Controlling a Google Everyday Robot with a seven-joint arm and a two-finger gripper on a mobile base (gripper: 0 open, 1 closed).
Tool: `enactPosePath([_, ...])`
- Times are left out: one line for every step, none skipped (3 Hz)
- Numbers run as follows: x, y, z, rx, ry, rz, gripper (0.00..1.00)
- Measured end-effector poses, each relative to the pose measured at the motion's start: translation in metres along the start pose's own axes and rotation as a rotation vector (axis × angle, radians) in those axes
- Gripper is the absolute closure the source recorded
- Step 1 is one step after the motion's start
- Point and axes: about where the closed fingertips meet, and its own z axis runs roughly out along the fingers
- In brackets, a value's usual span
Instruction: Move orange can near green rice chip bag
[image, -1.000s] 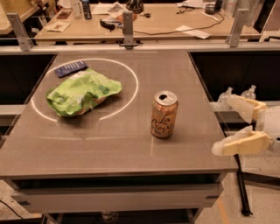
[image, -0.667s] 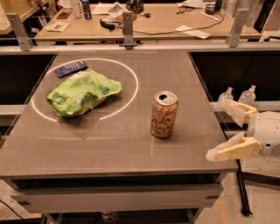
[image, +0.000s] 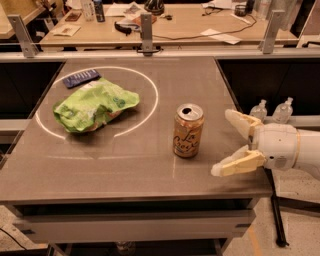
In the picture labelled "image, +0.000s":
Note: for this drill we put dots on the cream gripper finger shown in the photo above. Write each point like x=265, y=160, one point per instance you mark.
x=244, y=124
x=241, y=161

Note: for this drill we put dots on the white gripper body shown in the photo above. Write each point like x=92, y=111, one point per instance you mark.
x=277, y=146

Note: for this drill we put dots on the orange LaCroix can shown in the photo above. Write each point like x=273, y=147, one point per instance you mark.
x=188, y=124

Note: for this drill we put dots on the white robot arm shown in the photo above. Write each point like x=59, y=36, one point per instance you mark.
x=308, y=158

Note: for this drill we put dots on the green rice chip bag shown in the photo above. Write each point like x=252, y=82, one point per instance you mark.
x=93, y=105

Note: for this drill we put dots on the dark spray can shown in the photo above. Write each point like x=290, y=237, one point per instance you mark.
x=99, y=12

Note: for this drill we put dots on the clear plastic bottle left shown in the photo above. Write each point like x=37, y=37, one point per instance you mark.
x=259, y=111

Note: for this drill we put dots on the clear plastic bottle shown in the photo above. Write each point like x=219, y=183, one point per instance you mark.
x=259, y=111
x=283, y=112

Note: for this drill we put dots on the clear plastic bottle right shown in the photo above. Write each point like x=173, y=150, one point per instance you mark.
x=283, y=112

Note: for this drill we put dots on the black floor pole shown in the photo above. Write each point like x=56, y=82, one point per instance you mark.
x=281, y=237

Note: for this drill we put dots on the white paper sheet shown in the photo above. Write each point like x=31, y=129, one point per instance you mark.
x=222, y=37

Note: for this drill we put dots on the white table drawer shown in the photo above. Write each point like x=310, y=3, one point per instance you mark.
x=135, y=227

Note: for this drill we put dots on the black sunglasses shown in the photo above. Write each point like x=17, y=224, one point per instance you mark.
x=126, y=30

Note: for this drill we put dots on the blue snack bar wrapper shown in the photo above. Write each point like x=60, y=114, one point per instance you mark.
x=81, y=78

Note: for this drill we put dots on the right metal bracket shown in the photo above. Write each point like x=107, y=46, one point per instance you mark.
x=267, y=44

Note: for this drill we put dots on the metal bracket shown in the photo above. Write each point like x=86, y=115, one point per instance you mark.
x=267, y=44
x=146, y=34
x=28, y=47

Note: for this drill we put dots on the middle metal bracket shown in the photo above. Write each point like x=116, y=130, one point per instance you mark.
x=146, y=34

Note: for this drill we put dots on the left metal bracket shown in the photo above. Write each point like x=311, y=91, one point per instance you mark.
x=28, y=47

